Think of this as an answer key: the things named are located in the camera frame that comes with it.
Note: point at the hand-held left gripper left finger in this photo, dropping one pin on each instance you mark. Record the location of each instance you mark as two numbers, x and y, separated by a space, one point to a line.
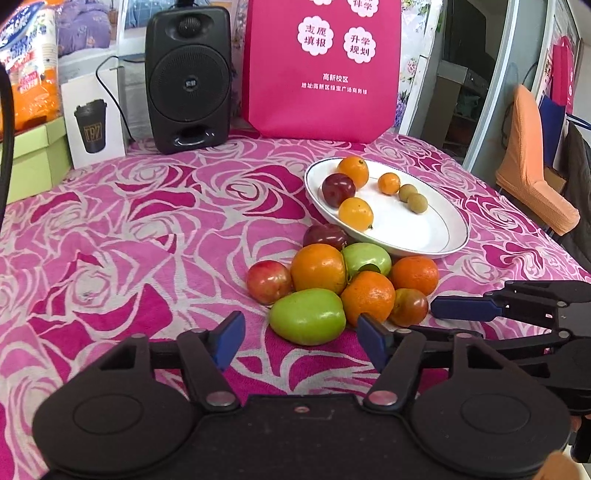
228 339

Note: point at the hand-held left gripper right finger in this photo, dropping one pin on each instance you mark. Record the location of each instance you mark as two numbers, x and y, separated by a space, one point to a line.
374 341

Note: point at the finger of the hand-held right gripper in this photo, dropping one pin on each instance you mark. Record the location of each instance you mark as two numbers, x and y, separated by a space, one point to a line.
531 350
457 307

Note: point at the red green tomato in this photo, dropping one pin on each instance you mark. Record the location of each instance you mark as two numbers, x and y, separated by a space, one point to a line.
408 306

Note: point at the red apple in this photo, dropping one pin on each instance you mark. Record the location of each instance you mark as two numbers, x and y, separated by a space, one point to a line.
268 281

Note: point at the green apple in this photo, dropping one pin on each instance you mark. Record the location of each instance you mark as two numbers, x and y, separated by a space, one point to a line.
308 315
367 256

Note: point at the white oval plate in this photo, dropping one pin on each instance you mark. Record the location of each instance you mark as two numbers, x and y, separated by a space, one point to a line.
415 230

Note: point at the small green brown longan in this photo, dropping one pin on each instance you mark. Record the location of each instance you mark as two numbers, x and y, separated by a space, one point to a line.
408 192
417 203

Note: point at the dark red plum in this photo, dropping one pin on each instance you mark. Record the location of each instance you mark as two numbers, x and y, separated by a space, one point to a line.
325 236
338 189

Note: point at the yellow orange citrus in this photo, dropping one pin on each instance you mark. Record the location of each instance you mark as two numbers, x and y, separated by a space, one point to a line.
355 213

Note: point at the small orange mandarin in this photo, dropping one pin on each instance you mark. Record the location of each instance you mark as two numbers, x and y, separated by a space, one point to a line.
388 183

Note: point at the orange with stem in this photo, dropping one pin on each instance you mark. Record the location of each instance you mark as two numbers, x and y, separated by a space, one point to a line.
353 170

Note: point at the pink rose printed blanket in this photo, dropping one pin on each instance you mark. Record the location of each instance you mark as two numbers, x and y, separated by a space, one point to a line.
138 230

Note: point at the dark jacket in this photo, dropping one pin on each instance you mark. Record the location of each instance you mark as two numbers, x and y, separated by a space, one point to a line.
577 194

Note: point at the orange chair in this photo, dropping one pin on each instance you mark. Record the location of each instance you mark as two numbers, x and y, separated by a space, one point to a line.
526 152

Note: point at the blue cloth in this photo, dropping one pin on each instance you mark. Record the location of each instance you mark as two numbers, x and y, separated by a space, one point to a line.
549 124

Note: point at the pink tote bag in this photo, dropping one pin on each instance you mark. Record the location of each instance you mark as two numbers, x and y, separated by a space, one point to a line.
323 110

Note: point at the black speaker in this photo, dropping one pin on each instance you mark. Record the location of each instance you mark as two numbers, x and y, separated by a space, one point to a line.
189 83

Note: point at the pink hanging bag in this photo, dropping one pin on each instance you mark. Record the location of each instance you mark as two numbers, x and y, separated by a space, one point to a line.
563 69

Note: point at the green cardboard box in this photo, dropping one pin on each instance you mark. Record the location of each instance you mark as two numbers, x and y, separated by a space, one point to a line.
32 157

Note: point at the white box with cup print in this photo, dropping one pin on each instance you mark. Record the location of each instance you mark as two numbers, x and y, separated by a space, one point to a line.
92 92

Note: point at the orange paper cup package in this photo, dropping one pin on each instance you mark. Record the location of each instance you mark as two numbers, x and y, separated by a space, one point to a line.
32 92

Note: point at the blue bedding poster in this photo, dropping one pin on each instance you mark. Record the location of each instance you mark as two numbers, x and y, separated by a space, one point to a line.
138 14

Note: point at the black microphone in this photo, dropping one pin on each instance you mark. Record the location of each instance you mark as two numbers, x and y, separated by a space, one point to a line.
185 3

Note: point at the purple bedding poster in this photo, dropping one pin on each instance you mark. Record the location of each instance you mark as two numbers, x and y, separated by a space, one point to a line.
83 27

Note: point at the floral wall sticker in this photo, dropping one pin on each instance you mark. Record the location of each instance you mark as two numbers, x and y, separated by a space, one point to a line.
411 69

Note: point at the grey door frame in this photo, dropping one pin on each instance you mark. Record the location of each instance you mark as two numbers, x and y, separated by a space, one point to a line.
508 69

